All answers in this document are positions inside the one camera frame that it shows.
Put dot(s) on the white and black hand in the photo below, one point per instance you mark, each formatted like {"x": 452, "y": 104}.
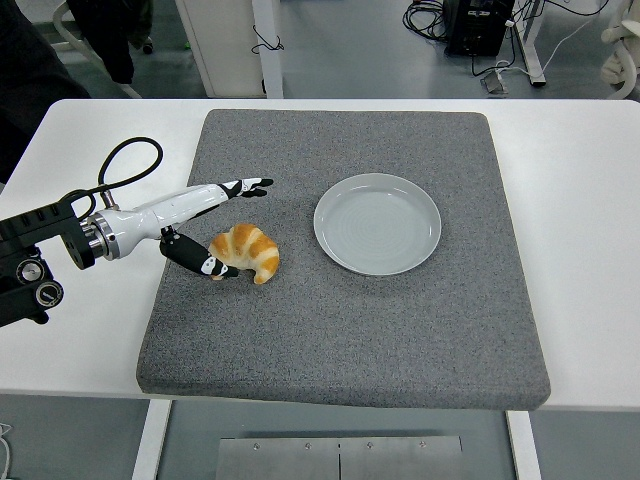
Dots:
{"x": 170, "y": 207}

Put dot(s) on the golden croissant bread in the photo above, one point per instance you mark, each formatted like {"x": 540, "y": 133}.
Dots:
{"x": 250, "y": 245}

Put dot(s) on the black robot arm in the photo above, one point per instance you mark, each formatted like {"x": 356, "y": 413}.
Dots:
{"x": 35, "y": 235}

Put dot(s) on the grey round plate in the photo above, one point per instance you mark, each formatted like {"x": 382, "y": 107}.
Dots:
{"x": 375, "y": 225}

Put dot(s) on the grey metal plate with screws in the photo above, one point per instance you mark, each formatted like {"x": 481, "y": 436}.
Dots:
{"x": 340, "y": 460}

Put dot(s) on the person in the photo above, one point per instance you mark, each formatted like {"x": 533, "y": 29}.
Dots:
{"x": 112, "y": 40}

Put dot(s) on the white cabinet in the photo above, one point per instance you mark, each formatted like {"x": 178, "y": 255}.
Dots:
{"x": 230, "y": 40}

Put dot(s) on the dark bulky object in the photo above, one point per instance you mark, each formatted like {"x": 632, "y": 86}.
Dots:
{"x": 30, "y": 75}

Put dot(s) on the grey speckled mat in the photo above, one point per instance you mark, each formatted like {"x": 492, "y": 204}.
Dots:
{"x": 325, "y": 325}

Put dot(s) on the white curved chair tube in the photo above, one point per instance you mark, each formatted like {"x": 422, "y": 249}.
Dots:
{"x": 59, "y": 22}

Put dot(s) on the white table leg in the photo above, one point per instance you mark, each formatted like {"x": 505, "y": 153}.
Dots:
{"x": 524, "y": 445}
{"x": 150, "y": 440}

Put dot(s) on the grey foot pedal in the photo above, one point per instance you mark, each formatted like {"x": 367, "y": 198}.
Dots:
{"x": 495, "y": 84}

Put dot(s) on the black computer case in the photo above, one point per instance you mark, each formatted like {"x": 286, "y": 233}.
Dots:
{"x": 475, "y": 25}

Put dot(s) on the white desk leg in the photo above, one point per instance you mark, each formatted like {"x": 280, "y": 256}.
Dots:
{"x": 531, "y": 45}

